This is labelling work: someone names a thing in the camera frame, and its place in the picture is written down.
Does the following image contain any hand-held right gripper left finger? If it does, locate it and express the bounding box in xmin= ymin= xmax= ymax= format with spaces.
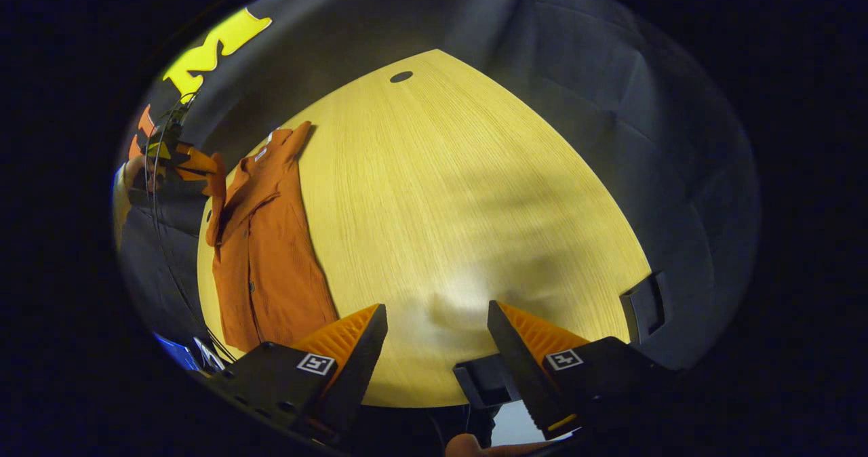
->
xmin=207 ymin=303 xmax=389 ymax=448

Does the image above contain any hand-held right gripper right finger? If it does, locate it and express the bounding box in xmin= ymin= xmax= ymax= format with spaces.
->
xmin=486 ymin=299 xmax=680 ymax=442

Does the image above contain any orange knitted cardigan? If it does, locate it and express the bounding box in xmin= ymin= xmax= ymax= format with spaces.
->
xmin=205 ymin=121 xmax=340 ymax=353

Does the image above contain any white object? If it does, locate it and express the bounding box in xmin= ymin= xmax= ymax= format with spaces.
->
xmin=192 ymin=337 xmax=226 ymax=374

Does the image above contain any blue object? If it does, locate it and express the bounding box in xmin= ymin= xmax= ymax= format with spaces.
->
xmin=155 ymin=333 xmax=202 ymax=371

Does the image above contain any black backdrop cloth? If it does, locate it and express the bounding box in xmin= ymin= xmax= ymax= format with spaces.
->
xmin=115 ymin=0 xmax=760 ymax=376

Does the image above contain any black table bracket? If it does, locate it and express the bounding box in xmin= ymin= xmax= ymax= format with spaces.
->
xmin=453 ymin=354 xmax=519 ymax=410
xmin=619 ymin=271 xmax=667 ymax=346

